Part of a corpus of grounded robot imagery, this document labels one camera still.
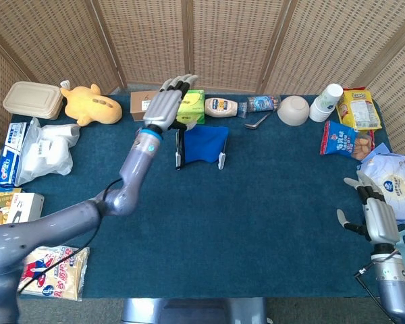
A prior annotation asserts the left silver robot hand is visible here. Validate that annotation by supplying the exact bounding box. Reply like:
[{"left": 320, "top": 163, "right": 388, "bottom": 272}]
[{"left": 142, "top": 74, "right": 199, "bottom": 132}]

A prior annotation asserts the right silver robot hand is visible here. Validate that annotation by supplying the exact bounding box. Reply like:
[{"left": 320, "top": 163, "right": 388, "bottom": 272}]
[{"left": 336, "top": 170, "right": 401, "bottom": 246}]

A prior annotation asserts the grey and blue cloth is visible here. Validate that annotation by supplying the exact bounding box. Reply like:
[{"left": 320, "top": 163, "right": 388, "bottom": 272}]
[{"left": 175, "top": 126, "right": 230, "bottom": 169}]

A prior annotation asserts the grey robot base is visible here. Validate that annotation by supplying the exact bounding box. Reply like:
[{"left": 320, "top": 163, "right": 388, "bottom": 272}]
[{"left": 121, "top": 296, "right": 267, "bottom": 324}]

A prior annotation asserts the brown cardboard box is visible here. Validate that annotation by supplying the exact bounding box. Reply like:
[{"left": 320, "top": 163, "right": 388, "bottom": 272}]
[{"left": 130, "top": 90, "right": 159, "bottom": 122}]

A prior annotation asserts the green tissue pack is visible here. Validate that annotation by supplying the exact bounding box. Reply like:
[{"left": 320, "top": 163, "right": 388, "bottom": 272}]
[{"left": 175, "top": 88, "right": 206, "bottom": 126}]

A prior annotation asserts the pale blue tissue bag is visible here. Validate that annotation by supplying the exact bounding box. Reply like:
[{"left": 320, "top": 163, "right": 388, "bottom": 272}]
[{"left": 356, "top": 142, "right": 405, "bottom": 225}]

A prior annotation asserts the mayonnaise squeeze bottle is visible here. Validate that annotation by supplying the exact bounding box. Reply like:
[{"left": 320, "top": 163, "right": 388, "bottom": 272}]
[{"left": 204, "top": 97, "right": 248, "bottom": 119}]

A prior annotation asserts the woven folding screen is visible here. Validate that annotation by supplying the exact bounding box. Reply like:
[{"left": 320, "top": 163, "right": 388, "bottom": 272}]
[{"left": 0, "top": 0, "right": 405, "bottom": 190}]

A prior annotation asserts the yellow plush toy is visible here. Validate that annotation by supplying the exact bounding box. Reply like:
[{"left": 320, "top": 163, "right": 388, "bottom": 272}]
[{"left": 59, "top": 80, "right": 124, "bottom": 128}]

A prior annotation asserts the blue cookie bag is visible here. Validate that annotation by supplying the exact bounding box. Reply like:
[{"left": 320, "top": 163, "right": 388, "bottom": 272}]
[{"left": 319, "top": 120, "right": 375, "bottom": 162}]

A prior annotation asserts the dark metal ladle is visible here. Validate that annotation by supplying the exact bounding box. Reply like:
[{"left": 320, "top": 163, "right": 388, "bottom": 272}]
[{"left": 244, "top": 111, "right": 274, "bottom": 130}]

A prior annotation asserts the small plastic packet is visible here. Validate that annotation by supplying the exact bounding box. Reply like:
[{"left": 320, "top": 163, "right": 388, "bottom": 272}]
[{"left": 246, "top": 94, "right": 281, "bottom": 113}]

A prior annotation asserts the yellow snack bag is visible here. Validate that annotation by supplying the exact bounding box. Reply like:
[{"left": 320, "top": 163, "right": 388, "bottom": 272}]
[{"left": 335, "top": 87, "right": 383, "bottom": 132}]

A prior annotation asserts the white plastic bag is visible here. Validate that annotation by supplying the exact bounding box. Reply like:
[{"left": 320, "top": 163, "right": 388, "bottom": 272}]
[{"left": 15, "top": 117, "right": 81, "bottom": 186}]

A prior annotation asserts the stack of paper cups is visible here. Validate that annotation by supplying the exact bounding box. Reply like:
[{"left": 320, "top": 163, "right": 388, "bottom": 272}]
[{"left": 308, "top": 83, "right": 344, "bottom": 123}]

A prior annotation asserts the beige bowl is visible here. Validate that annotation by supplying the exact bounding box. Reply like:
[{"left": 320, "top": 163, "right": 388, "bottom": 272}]
[{"left": 277, "top": 95, "right": 311, "bottom": 127}]

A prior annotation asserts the beige lidded lunch box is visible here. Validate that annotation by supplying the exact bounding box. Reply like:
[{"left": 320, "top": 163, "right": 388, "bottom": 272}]
[{"left": 2, "top": 80, "right": 64, "bottom": 121}]

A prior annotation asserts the teal carpet table cover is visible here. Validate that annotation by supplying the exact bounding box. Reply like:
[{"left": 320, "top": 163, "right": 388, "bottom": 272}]
[{"left": 0, "top": 93, "right": 405, "bottom": 300}]

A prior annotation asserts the blue white toothpaste box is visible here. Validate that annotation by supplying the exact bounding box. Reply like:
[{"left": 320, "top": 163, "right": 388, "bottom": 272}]
[{"left": 0, "top": 121, "right": 28, "bottom": 188}]

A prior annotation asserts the beige noodle bag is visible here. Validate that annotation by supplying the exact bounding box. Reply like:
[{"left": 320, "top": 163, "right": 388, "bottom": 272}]
[{"left": 18, "top": 245, "right": 90, "bottom": 302}]

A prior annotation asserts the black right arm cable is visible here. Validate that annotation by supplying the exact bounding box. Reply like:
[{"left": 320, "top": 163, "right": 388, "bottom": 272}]
[{"left": 353, "top": 249, "right": 401, "bottom": 321}]

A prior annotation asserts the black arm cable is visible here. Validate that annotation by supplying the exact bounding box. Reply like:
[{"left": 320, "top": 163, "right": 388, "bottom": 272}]
[
  {"left": 353, "top": 249, "right": 401, "bottom": 321},
  {"left": 16, "top": 178, "right": 124, "bottom": 294}
]

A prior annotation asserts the metal wire rack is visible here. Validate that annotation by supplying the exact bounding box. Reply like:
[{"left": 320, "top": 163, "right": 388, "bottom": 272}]
[{"left": 174, "top": 128, "right": 229, "bottom": 171}]

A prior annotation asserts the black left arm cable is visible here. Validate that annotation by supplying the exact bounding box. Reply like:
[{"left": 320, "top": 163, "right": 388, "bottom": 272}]
[{"left": 16, "top": 178, "right": 124, "bottom": 294}]

